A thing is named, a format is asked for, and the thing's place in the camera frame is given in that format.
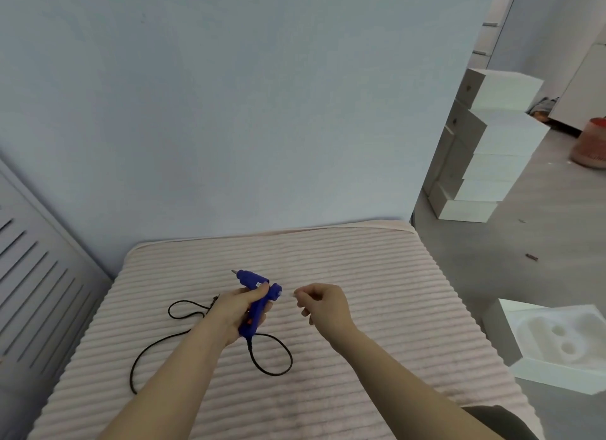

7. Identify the person's right hand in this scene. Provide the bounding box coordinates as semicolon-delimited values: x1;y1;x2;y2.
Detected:
294;283;354;347

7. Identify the person's left hand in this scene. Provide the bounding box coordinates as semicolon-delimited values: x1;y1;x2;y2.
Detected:
207;283;275;348

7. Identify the blue hot glue gun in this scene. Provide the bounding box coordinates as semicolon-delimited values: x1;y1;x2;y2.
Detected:
230;268;283;339

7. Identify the person's right forearm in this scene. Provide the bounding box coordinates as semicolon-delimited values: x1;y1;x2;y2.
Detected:
326;325;494;440

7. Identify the person's left forearm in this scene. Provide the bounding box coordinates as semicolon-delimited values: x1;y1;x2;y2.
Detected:
97;322;229;440

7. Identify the pink ribbed blanket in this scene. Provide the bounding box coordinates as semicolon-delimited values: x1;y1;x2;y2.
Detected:
27;221;541;440

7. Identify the white slatted panel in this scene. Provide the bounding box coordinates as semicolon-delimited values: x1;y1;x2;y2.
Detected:
0;158;113;393

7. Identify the white cardboard box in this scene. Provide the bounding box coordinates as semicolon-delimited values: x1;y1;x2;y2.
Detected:
481;298;552;367

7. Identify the white foam packaging insert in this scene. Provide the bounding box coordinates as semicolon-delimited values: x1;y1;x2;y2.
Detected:
509;304;606;396

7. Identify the grey bag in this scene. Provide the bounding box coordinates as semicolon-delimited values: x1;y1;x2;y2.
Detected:
526;96;560;121

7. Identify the white drawer unit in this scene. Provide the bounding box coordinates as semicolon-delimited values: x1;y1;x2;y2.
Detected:
470;0;522;72

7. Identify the pink woven basket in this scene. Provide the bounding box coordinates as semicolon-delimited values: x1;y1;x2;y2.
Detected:
570;116;606;170

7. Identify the white cabinet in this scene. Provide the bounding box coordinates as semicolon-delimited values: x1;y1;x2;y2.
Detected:
548;41;606;134

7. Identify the black power cable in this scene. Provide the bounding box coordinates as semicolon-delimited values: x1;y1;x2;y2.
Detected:
130;295;294;395

